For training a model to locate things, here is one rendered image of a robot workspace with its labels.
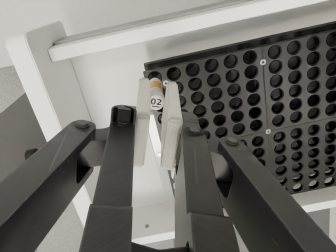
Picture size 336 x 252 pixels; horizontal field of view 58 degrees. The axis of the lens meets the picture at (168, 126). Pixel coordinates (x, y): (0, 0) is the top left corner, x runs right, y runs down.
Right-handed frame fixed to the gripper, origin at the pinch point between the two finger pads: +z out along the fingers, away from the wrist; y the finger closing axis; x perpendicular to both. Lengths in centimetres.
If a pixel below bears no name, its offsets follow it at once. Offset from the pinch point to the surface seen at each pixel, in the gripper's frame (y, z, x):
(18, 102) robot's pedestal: -41, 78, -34
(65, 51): -8.4, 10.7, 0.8
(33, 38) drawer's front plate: -10.5, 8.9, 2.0
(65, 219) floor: -32, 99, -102
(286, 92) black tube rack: 12.8, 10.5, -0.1
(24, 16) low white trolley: -17.1, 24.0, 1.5
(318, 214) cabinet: 33.7, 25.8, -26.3
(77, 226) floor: -26, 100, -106
